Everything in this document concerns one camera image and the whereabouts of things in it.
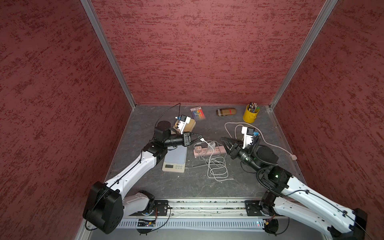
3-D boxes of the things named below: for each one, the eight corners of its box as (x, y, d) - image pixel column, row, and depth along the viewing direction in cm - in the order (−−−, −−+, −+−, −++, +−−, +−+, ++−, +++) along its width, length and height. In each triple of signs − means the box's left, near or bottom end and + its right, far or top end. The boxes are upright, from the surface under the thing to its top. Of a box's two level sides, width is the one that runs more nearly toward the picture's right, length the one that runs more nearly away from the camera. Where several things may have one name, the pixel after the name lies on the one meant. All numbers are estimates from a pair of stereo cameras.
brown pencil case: (216, 116, 117) (217, 113, 114) (216, 110, 121) (216, 107, 118) (236, 116, 117) (237, 113, 114) (234, 111, 121) (235, 107, 118)
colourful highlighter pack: (194, 121, 114) (194, 119, 112) (190, 109, 121) (190, 108, 120) (205, 118, 115) (205, 117, 114) (200, 107, 123) (200, 105, 122)
